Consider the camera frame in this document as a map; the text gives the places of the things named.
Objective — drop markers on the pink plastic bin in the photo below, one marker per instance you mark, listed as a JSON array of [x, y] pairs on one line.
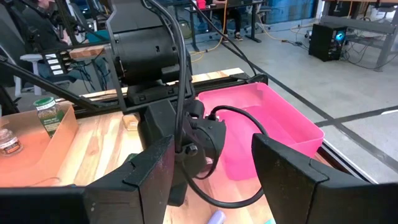
[[280, 124]]

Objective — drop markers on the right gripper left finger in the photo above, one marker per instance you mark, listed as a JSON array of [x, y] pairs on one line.
[[124, 193]]

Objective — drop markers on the black computer tower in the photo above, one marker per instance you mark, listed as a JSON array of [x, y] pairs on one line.
[[323, 43]]

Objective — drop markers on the black labelled switch box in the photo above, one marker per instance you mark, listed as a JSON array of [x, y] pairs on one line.
[[56, 63]]

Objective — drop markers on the person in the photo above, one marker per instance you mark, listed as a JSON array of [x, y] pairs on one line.
[[46, 31], [231, 18]]

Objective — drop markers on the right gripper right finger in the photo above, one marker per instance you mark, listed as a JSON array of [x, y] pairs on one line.
[[311, 193]]

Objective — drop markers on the black desk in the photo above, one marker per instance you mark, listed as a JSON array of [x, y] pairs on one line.
[[255, 21]]

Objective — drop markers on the red container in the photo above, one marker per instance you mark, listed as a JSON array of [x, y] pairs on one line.
[[201, 3]]

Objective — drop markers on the black diagonal strut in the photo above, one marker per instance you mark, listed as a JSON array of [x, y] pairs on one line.
[[40, 82]]

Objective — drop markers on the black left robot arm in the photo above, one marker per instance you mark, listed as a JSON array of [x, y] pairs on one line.
[[146, 53]]

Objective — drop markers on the small glass spice jar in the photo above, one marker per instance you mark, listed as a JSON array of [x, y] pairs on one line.
[[9, 144]]

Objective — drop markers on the grey metal table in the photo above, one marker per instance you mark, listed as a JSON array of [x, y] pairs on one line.
[[357, 26]]

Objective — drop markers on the green-lid spice jar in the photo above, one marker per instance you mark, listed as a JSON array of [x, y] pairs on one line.
[[51, 119]]

